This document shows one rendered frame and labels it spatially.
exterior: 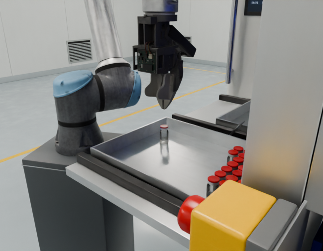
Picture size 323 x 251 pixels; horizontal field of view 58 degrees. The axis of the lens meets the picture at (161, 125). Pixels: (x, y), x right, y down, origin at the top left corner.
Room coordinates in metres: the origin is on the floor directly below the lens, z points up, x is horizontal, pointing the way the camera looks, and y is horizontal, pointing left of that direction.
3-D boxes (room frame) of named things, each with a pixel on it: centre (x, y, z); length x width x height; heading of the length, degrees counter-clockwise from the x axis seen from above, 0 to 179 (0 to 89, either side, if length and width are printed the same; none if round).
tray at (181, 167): (0.56, -0.06, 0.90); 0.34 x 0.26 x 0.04; 49
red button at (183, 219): (0.24, -0.04, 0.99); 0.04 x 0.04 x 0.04; 50
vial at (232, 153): (0.52, -0.15, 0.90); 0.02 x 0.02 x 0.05
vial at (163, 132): (0.66, -0.01, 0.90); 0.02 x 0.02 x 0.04
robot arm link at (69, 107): (0.84, 0.25, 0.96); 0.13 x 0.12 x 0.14; 119
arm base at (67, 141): (0.84, 0.26, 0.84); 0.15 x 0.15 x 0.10
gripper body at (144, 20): (0.65, 0.01, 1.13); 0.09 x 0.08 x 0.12; 140
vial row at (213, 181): (0.48, -0.14, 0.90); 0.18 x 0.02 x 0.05; 139
